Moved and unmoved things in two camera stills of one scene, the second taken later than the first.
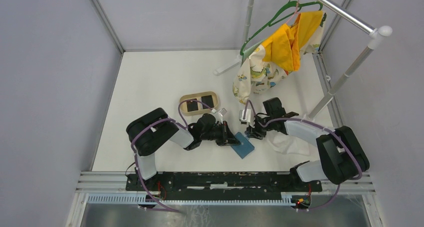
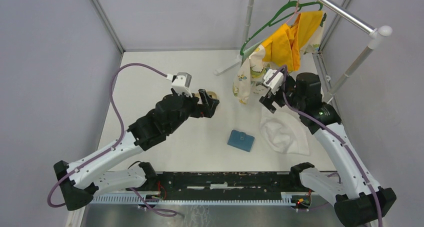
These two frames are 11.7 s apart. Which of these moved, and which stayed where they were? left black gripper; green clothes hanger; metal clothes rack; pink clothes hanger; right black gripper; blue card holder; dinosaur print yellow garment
Moved: left black gripper; right black gripper; blue card holder
Stayed: dinosaur print yellow garment; metal clothes rack; green clothes hanger; pink clothes hanger
